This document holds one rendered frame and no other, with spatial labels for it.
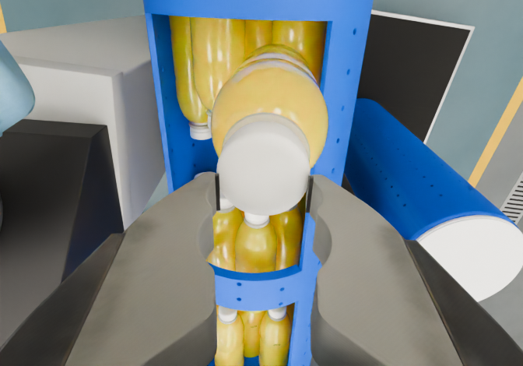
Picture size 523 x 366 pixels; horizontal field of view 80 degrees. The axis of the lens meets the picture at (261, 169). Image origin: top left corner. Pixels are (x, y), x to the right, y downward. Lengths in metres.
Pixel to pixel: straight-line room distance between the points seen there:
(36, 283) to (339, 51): 0.41
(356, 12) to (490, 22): 1.52
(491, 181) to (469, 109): 0.50
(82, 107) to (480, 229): 0.77
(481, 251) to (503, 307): 2.26
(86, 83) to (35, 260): 0.22
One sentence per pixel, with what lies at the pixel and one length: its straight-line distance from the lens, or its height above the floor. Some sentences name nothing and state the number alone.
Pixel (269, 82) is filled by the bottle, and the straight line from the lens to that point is 0.16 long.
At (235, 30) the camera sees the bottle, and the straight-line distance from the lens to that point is 0.42.
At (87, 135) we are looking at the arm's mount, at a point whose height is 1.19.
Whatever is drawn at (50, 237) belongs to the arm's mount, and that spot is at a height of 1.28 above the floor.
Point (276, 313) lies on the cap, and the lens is 0.72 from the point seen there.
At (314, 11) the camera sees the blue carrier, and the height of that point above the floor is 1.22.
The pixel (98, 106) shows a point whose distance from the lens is 0.48.
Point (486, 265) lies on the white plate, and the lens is 0.90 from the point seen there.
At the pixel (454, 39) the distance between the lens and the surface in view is 1.63.
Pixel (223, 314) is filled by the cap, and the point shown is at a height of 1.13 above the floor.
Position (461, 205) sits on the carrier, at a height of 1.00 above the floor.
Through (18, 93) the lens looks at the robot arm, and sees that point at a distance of 0.29.
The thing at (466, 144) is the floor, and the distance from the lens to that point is 2.03.
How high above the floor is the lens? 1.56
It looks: 62 degrees down
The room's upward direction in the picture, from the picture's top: 180 degrees clockwise
